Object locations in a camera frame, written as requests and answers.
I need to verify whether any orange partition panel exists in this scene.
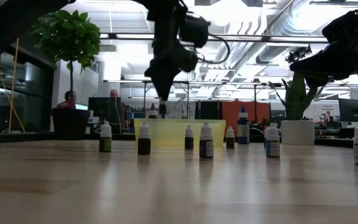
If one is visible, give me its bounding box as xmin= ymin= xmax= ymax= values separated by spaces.
xmin=221 ymin=101 xmax=272 ymax=131

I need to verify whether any black plant pot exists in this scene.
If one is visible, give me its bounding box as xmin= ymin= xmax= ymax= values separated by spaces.
xmin=51 ymin=108 xmax=91 ymax=141

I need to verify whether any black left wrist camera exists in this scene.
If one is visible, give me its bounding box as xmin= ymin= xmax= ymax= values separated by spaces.
xmin=178 ymin=14 xmax=211 ymax=49

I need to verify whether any small olive food coloring bottle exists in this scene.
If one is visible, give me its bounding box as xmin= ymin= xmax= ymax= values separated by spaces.
xmin=226 ymin=126 xmax=236 ymax=149

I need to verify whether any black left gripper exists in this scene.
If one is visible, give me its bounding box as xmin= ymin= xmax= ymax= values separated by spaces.
xmin=144 ymin=9 xmax=200 ymax=101

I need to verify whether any person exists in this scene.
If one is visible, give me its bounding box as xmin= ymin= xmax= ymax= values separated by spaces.
xmin=107 ymin=89 xmax=129 ymax=130
xmin=57 ymin=90 xmax=77 ymax=110

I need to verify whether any green snake plant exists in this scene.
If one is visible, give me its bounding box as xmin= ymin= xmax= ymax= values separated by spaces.
xmin=268 ymin=71 xmax=326 ymax=121

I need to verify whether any large blue food coloring bottle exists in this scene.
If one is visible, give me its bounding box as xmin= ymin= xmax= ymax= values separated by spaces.
xmin=237 ymin=105 xmax=250 ymax=145

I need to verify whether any small green food coloring bottle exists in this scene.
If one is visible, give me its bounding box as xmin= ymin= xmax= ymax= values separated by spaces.
xmin=99 ymin=120 xmax=113 ymax=153

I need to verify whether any small blue food coloring bottle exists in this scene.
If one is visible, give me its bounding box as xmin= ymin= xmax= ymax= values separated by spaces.
xmin=265 ymin=123 xmax=281 ymax=158

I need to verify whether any small purple food coloring bottle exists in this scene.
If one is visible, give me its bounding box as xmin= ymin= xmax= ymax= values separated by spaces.
xmin=199 ymin=121 xmax=214 ymax=159

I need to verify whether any yellow translucent plastic tray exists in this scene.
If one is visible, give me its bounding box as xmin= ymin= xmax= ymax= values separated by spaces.
xmin=134 ymin=118 xmax=227 ymax=149

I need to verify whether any yellow extension cable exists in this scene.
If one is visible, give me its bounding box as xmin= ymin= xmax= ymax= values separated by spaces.
xmin=0 ymin=37 xmax=26 ymax=133

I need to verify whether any black computer monitor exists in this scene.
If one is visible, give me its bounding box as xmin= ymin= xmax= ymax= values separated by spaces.
xmin=88 ymin=96 xmax=122 ymax=125
xmin=338 ymin=98 xmax=358 ymax=123

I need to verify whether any white plant pot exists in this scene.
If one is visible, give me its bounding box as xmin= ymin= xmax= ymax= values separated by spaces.
xmin=280 ymin=119 xmax=316 ymax=146

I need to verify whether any leafy green potted tree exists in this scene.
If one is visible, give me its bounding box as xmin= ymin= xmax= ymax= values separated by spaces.
xmin=31 ymin=9 xmax=102 ymax=110

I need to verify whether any small black food coloring bottle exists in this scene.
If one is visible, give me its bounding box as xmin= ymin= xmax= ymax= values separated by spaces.
xmin=137 ymin=121 xmax=152 ymax=156

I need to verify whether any large purple food coloring bottle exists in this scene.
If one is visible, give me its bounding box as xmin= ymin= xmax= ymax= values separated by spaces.
xmin=147 ymin=103 xmax=159 ymax=119

